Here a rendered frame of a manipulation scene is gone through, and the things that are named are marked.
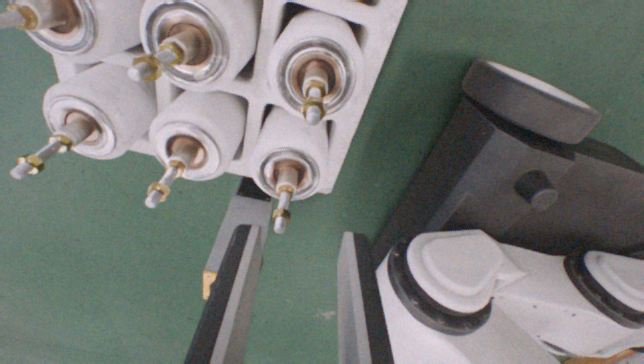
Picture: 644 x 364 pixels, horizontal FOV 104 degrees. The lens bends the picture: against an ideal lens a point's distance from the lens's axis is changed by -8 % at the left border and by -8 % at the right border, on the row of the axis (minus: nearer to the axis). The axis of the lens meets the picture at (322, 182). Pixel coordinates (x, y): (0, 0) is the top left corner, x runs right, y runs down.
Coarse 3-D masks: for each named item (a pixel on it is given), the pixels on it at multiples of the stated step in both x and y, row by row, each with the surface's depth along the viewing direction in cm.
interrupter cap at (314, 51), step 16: (288, 48) 24; (304, 48) 24; (320, 48) 24; (336, 48) 24; (288, 64) 25; (304, 64) 25; (320, 64) 25; (336, 64) 25; (352, 64) 25; (288, 80) 26; (336, 80) 26; (352, 80) 26; (288, 96) 27; (304, 96) 27; (336, 96) 27
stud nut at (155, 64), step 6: (144, 54) 18; (150, 54) 18; (132, 60) 18; (138, 60) 18; (144, 60) 18; (150, 60) 18; (156, 60) 18; (150, 66) 18; (156, 66) 18; (162, 66) 19; (156, 72) 18; (150, 78) 19; (156, 78) 19
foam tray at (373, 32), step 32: (288, 0) 28; (320, 0) 28; (352, 0) 29; (384, 0) 28; (352, 32) 40; (384, 32) 30; (64, 64) 32; (96, 64) 35; (128, 64) 32; (256, 64) 32; (160, 96) 34; (256, 96) 34; (256, 128) 37; (352, 128) 37; (320, 192) 44
